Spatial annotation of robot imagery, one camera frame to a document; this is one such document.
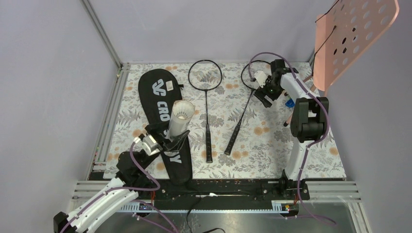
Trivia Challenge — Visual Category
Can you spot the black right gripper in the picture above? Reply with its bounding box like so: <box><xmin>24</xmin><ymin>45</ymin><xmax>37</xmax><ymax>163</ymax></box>
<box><xmin>254</xmin><ymin>76</ymin><xmax>284</xmax><ymax>109</ymax></box>

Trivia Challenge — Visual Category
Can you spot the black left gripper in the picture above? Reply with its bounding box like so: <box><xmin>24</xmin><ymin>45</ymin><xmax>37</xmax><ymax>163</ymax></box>
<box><xmin>139</xmin><ymin>118</ymin><xmax>189</xmax><ymax>170</ymax></box>

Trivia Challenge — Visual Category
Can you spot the white shuttlecock tube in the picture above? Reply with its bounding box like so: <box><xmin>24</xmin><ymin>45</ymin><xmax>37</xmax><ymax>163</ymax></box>
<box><xmin>167</xmin><ymin>100</ymin><xmax>194</xmax><ymax>139</ymax></box>

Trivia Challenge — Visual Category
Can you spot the white shuttlecock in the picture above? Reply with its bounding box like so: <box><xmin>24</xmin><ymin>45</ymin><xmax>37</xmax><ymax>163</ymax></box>
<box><xmin>172</xmin><ymin>101</ymin><xmax>194</xmax><ymax>120</ymax></box>

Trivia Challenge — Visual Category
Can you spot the black Crossway racket bag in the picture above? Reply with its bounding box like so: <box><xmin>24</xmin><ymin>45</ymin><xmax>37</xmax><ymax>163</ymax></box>
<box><xmin>138</xmin><ymin>68</ymin><xmax>194</xmax><ymax>184</ymax></box>

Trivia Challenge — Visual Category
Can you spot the black badminton racket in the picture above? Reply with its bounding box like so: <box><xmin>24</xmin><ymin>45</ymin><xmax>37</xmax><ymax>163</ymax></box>
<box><xmin>188</xmin><ymin>59</ymin><xmax>223</xmax><ymax>164</ymax></box>
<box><xmin>224</xmin><ymin>64</ymin><xmax>256</xmax><ymax>155</ymax></box>

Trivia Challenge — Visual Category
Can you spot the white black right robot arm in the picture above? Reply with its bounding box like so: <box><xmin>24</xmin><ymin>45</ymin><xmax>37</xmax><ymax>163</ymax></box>
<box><xmin>254</xmin><ymin>59</ymin><xmax>329</xmax><ymax>200</ymax></box>

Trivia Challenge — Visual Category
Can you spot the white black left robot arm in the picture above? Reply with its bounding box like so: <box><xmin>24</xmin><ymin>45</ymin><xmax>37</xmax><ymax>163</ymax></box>
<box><xmin>53</xmin><ymin>122</ymin><xmax>190</xmax><ymax>233</ymax></box>

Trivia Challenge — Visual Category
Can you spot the colourful toy pile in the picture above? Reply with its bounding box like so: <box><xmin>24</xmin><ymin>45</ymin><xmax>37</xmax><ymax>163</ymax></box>
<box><xmin>285</xmin><ymin>99</ymin><xmax>295</xmax><ymax>108</ymax></box>

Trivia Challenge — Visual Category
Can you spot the floral table mat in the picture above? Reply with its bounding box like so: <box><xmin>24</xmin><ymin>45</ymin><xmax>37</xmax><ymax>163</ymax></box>
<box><xmin>106</xmin><ymin>62</ymin><xmax>347</xmax><ymax>180</ymax></box>

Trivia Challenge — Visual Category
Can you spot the pink perforated metal chair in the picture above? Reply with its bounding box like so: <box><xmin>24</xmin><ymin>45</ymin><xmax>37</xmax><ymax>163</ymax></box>
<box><xmin>303</xmin><ymin>0</ymin><xmax>399</xmax><ymax>94</ymax></box>

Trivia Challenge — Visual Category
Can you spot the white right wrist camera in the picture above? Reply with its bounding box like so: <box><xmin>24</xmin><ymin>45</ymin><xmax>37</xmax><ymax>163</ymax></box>
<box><xmin>254</xmin><ymin>70</ymin><xmax>268</xmax><ymax>88</ymax></box>

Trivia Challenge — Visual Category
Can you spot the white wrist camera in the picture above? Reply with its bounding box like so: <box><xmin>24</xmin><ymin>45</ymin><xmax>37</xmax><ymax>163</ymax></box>
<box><xmin>133</xmin><ymin>134</ymin><xmax>162</xmax><ymax>156</ymax></box>
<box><xmin>254</xmin><ymin>70</ymin><xmax>268</xmax><ymax>88</ymax></box>

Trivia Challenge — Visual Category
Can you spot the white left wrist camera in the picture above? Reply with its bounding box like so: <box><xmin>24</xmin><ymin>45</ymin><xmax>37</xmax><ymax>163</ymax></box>
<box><xmin>133</xmin><ymin>134</ymin><xmax>162</xmax><ymax>156</ymax></box>

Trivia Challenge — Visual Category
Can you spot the aluminium frame profile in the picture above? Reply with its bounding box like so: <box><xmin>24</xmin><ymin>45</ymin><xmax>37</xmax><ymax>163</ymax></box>
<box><xmin>80</xmin><ymin>0</ymin><xmax>131</xmax><ymax>168</ymax></box>

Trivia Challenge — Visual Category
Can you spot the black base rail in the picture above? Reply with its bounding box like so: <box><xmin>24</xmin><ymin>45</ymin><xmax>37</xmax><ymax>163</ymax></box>
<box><xmin>136</xmin><ymin>178</ymin><xmax>310</xmax><ymax>212</ymax></box>

